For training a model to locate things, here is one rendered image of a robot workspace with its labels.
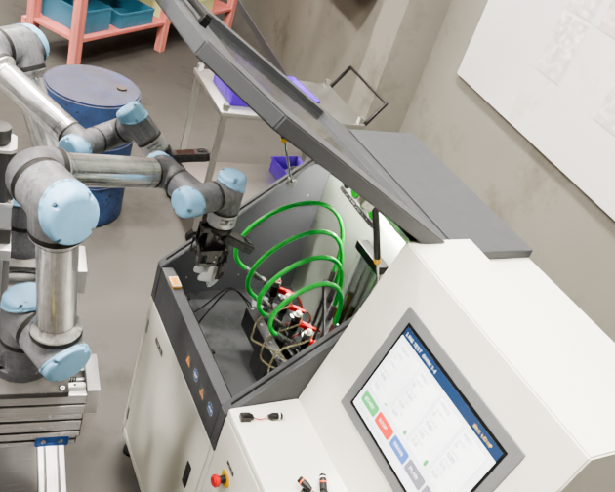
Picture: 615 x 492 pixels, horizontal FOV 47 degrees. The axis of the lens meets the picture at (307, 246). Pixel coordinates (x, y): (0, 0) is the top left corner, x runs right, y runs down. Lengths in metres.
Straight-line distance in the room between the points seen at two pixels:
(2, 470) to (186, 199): 1.42
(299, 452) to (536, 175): 2.26
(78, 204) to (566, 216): 2.64
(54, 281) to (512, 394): 1.00
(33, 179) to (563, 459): 1.17
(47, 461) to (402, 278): 1.52
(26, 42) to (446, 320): 1.39
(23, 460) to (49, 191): 1.54
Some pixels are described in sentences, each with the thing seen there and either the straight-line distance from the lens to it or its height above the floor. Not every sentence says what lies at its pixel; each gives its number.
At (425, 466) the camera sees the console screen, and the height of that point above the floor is 1.23.
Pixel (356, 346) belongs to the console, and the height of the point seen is 1.25.
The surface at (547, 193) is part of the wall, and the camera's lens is 3.73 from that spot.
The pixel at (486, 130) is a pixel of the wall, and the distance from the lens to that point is 4.16.
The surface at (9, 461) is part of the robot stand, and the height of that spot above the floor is 0.21.
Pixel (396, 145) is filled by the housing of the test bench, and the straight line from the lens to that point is 2.50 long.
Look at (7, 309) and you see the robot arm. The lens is 1.80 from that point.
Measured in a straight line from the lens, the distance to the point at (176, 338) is 2.38.
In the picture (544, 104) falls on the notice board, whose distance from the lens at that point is 3.80.
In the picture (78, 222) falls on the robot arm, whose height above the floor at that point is 1.62.
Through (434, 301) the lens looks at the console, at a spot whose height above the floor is 1.51.
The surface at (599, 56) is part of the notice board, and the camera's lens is 3.60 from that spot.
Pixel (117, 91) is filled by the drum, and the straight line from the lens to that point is 4.06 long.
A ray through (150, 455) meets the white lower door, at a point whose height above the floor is 0.29.
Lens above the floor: 2.45
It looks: 32 degrees down
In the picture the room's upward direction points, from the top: 20 degrees clockwise
